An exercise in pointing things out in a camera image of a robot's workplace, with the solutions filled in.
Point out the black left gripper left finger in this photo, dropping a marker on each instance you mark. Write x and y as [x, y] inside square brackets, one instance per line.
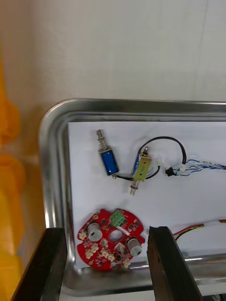
[44, 270]

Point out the round red circuit board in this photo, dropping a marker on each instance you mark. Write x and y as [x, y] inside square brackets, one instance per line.
[103, 249]

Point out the metal solenoid with blue label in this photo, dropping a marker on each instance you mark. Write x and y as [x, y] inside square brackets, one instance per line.
[109, 162]
[142, 167]

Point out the yellow-orange plastic bin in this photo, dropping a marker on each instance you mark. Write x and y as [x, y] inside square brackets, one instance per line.
[9, 211]
[7, 122]

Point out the steel tray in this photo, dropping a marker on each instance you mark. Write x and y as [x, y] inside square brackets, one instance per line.
[54, 164]

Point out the white paper sheet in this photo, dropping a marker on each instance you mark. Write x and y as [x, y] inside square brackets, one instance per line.
[164, 200]

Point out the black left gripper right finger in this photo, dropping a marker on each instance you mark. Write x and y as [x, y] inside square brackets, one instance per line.
[167, 265]

